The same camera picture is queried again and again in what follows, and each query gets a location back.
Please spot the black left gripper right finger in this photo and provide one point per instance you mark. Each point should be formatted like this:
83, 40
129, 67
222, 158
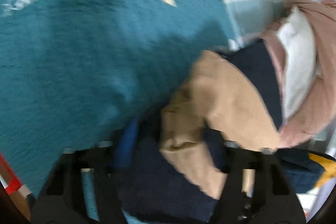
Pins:
255, 190

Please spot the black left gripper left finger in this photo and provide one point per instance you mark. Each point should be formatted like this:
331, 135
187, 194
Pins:
62, 199

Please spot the red fabric item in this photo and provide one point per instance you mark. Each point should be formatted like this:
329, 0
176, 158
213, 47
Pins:
12, 182

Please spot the navy and yellow jacket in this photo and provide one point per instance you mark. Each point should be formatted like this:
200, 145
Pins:
306, 170

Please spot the tan beige jacket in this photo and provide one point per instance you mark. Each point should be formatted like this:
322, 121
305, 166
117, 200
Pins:
216, 94

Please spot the pink embroidered quilt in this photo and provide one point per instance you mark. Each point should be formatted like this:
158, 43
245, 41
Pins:
318, 108

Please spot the white pillow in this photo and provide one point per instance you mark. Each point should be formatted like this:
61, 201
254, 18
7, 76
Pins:
297, 38

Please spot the teal patterned bedspread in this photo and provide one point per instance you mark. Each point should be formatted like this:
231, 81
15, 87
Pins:
74, 71

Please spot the folded navy blue garment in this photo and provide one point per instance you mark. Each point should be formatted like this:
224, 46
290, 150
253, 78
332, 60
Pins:
150, 187

